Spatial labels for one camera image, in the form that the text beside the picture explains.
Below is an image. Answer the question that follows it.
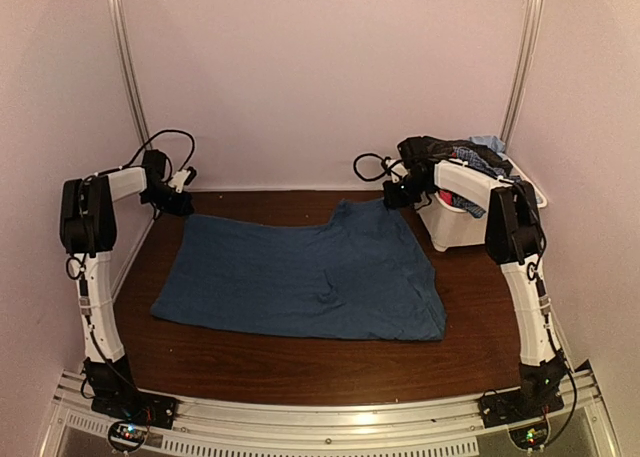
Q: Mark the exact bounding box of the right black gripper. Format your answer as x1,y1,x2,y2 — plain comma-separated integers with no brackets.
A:
385,174,432,209

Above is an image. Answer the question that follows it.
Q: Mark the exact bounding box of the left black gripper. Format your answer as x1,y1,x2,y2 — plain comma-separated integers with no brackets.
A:
141,185,194,218

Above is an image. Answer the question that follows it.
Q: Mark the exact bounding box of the blue polo shirt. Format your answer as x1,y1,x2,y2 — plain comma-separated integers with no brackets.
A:
151,199,447,341

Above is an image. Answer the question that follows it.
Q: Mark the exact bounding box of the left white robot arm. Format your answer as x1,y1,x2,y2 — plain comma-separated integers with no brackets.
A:
59,150,197,378

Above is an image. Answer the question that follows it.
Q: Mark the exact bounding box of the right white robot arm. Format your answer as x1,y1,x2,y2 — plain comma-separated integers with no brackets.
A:
381,137,568,419

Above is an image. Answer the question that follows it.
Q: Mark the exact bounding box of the white plastic laundry bin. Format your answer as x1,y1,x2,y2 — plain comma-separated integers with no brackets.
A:
417,156,550,252

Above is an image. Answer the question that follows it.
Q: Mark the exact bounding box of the black garment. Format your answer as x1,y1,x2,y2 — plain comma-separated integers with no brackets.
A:
406,136,508,167

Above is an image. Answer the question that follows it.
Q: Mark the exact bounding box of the red garment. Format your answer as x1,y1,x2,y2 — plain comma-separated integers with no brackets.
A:
439,190,453,206

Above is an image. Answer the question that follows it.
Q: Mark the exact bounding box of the blue checkered shirt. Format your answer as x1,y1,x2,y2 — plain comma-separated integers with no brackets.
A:
451,146,520,219

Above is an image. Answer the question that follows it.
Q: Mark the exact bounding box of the light blue garment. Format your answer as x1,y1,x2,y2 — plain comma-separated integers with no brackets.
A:
468,135,506,154

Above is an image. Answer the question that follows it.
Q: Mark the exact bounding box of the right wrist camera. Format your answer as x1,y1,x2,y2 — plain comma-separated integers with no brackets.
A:
381,157,408,183

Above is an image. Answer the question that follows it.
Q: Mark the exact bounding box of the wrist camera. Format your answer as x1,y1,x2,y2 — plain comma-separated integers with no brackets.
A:
381,157,408,183
168,166,197,192

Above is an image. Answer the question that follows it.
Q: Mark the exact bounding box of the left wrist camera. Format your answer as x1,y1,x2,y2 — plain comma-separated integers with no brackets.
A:
168,166,197,192

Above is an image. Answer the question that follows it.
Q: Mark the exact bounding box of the right black camera cable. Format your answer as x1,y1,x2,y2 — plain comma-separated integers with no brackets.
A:
352,151,396,183

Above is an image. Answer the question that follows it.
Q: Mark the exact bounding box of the black camera cable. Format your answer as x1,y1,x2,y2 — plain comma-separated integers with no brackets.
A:
352,151,396,183
124,129,198,173

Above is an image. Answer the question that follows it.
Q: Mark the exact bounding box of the left black camera cable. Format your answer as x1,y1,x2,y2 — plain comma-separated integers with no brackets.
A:
124,129,198,173

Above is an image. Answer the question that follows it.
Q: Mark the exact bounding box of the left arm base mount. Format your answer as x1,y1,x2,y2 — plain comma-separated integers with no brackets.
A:
83,357,177,430

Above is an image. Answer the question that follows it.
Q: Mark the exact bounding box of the left aluminium corner post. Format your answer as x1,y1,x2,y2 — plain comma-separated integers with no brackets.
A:
107,0,149,147

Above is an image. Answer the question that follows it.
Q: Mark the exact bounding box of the aluminium corner post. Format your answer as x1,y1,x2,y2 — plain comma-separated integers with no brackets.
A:
500,0,544,147
107,0,149,147

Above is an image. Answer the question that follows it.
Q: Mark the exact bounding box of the front aluminium rail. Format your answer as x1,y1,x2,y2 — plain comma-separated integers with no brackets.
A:
49,361,606,457

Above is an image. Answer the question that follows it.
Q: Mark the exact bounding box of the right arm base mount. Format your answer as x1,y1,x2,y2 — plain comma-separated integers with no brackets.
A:
478,363,567,428

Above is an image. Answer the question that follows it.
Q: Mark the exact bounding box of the right aluminium corner post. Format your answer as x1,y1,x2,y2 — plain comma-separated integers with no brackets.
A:
500,0,544,147

